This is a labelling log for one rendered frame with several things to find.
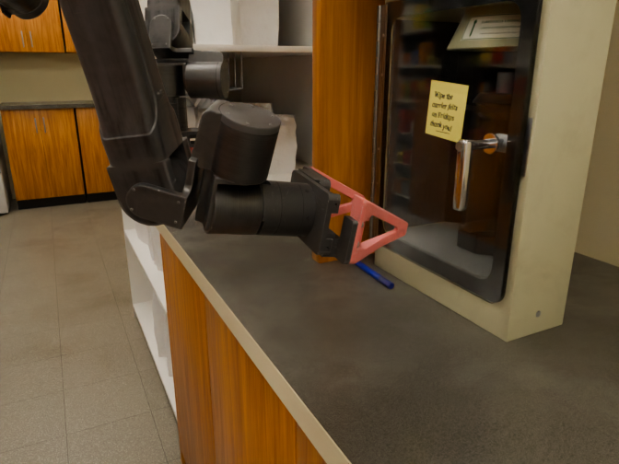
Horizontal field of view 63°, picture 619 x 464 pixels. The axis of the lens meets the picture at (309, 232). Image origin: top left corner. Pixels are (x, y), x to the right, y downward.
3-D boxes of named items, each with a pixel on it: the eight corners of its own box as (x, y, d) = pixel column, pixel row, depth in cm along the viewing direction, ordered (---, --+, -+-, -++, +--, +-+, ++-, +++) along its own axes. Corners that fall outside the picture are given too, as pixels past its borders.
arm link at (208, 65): (169, 40, 89) (150, 14, 80) (234, 40, 88) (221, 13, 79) (166, 107, 88) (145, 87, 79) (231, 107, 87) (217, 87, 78)
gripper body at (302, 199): (307, 169, 59) (245, 164, 56) (346, 195, 50) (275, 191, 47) (297, 223, 61) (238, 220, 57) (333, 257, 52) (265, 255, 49)
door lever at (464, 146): (492, 208, 66) (477, 203, 68) (500, 133, 63) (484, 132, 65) (460, 213, 64) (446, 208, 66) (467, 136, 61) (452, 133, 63)
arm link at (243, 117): (157, 176, 56) (123, 214, 48) (169, 73, 50) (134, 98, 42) (262, 206, 56) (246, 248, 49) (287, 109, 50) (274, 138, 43)
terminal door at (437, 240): (376, 240, 93) (385, 3, 81) (503, 307, 67) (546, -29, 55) (372, 241, 93) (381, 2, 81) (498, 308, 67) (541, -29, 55)
